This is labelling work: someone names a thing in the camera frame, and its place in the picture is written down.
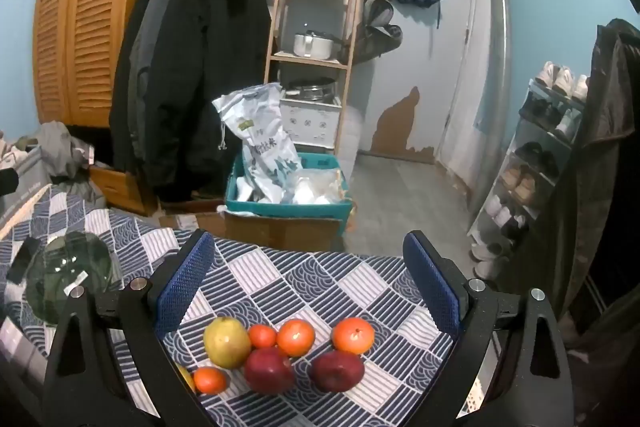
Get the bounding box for metal pipe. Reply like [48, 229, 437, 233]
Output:
[465, 0, 513, 218]

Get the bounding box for grey clothing pile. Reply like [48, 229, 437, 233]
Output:
[20, 121, 93, 180]

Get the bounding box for flat labelled cardboard box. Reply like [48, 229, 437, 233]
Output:
[159, 212, 226, 238]

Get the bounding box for silver metal pot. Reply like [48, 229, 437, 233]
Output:
[292, 32, 346, 60]

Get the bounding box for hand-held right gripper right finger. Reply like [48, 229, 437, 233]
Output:
[402, 230, 576, 427]

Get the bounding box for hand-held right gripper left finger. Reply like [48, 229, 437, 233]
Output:
[42, 229, 221, 427]

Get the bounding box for grey hanging bag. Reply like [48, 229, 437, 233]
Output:
[357, 0, 403, 62]

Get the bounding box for teal plastic crate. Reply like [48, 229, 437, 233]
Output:
[225, 152, 353, 238]

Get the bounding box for yellow green apple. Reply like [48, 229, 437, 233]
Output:
[204, 317, 252, 369]

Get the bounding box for black phone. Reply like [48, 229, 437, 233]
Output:
[6, 237, 42, 285]

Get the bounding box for wooden louvered wardrobe door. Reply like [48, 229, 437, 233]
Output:
[67, 0, 166, 128]
[32, 0, 96, 125]

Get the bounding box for red apple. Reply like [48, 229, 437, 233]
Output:
[309, 351, 366, 393]
[244, 347, 296, 395]

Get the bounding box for dark hanging coat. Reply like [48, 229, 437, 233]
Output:
[500, 19, 640, 358]

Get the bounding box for white door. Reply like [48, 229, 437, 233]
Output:
[370, 0, 481, 168]

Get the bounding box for small orange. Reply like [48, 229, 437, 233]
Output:
[248, 324, 277, 350]
[193, 367, 228, 395]

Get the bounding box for white patterned box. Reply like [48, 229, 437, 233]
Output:
[280, 99, 343, 145]

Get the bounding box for large orange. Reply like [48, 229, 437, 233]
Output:
[332, 317, 376, 354]
[276, 319, 316, 358]

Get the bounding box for blue white patterned tablecloth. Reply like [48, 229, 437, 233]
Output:
[0, 187, 496, 427]

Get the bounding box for clear glass bowl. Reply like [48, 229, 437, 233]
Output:
[26, 231, 123, 325]

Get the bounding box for rows of shoes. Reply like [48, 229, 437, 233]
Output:
[470, 62, 591, 280]

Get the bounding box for clear plastic bag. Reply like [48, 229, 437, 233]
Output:
[285, 169, 348, 205]

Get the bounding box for black coat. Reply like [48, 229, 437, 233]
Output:
[109, 0, 273, 202]

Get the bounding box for white shoe rack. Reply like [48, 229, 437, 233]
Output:
[467, 77, 591, 258]

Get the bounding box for white printed rice bag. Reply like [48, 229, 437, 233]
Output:
[212, 82, 303, 202]

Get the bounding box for wooden shelf rack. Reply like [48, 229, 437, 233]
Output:
[262, 0, 371, 158]

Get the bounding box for white cloth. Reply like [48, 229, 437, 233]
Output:
[0, 134, 36, 165]

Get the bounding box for dark steamer pot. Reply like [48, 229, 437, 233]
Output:
[282, 77, 338, 105]

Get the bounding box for large cardboard box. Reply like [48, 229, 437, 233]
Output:
[224, 209, 346, 253]

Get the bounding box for grey tote bag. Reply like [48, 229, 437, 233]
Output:
[0, 147, 53, 228]

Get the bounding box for grey jacket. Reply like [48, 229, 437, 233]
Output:
[127, 0, 176, 158]

